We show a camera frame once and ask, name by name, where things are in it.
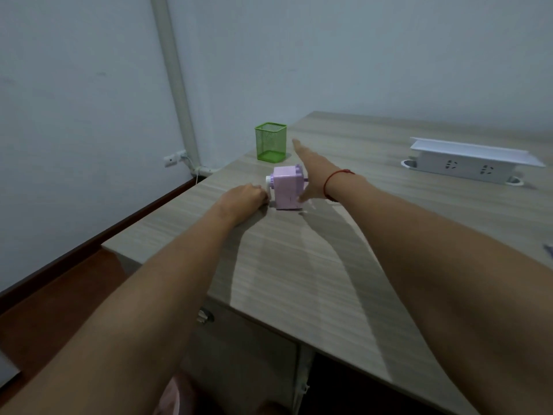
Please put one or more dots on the person's left hand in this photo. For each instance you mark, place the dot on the person's left hand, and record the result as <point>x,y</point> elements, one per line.
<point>240,202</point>

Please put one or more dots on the person's right hand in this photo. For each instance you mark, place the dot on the person's right hand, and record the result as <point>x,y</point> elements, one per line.
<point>317,177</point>

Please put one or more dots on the person's left fingers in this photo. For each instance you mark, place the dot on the person's left fingers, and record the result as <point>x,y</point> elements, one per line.
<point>258,195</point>

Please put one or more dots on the person's right thumb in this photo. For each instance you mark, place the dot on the person's right thumb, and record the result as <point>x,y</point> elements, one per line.
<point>310,195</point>

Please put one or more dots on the purple crank pencil sharpener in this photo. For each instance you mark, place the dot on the purple crank pencil sharpener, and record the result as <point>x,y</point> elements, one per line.
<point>287,187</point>

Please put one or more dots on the person's left forearm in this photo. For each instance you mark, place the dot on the person's left forearm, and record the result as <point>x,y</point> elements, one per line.
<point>129,324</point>

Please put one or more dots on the person's right forearm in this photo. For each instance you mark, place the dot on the person's right forearm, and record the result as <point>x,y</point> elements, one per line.
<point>440,272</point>

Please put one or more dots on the green mesh pen holder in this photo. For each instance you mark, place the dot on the green mesh pen holder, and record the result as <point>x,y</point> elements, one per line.
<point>270,142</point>

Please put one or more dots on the silver cabinet lock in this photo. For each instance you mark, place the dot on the silver cabinet lock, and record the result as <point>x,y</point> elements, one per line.
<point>204,316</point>

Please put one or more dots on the wooden desk cabinet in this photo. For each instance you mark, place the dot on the wooden desk cabinet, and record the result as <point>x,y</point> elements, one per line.
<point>246,350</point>

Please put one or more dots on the white desk socket box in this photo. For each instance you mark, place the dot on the white desk socket box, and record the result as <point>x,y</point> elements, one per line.
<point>466,162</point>

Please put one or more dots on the dark brown baseboard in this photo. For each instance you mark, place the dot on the dark brown baseboard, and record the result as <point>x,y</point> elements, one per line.
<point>90,244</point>

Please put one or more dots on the pink object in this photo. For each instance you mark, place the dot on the pink object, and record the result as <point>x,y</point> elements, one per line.
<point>173,395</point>

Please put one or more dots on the white wall outlet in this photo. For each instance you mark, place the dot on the white wall outlet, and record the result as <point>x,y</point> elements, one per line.
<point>173,158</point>

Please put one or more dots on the white wall pipe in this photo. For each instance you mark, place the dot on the white wall pipe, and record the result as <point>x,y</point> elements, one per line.
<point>175,77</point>

